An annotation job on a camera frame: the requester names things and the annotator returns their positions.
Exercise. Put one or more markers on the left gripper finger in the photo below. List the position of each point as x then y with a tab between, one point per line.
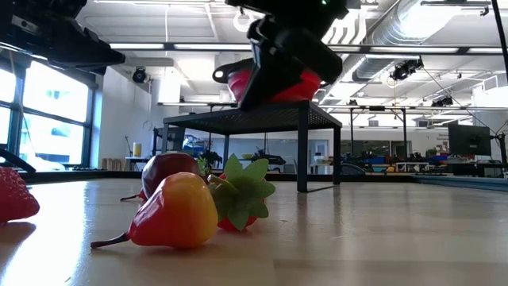
91	63
97	49

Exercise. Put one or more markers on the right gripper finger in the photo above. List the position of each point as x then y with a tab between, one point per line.
270	75

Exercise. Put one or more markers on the red collapsible colander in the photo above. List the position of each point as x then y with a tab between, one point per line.
234	85

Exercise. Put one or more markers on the black perforated metal shelf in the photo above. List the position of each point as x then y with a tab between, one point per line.
258	119

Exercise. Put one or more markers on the large glass window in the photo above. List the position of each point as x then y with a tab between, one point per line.
55	95

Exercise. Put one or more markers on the black ceiling spotlight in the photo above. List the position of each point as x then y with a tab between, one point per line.
139	74
442	101
402	71

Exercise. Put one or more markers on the long ceiling light strip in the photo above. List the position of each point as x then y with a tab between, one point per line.
178	46

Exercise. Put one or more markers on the yellow cylinder container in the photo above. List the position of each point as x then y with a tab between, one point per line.
137	149

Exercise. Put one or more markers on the red strawberry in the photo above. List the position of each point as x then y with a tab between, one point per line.
16	196
242	190

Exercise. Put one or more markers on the dark red toy apple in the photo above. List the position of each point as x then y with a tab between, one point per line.
166	171

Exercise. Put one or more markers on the red yellow pear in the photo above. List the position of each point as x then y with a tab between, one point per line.
178	214

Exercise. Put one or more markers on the black computer monitor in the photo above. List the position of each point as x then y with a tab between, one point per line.
469	140

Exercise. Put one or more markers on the silver ventilation duct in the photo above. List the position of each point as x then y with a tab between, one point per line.
397	28

